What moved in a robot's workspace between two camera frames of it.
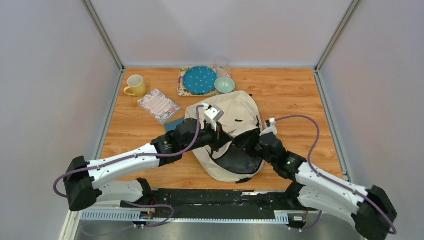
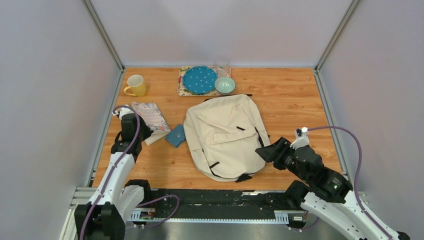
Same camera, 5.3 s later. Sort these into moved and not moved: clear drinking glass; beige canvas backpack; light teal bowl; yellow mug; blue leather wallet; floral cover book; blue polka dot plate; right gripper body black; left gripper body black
Moved: right gripper body black; floral cover book; blue leather wallet; left gripper body black
Not moved: beige canvas backpack; yellow mug; light teal bowl; blue polka dot plate; clear drinking glass
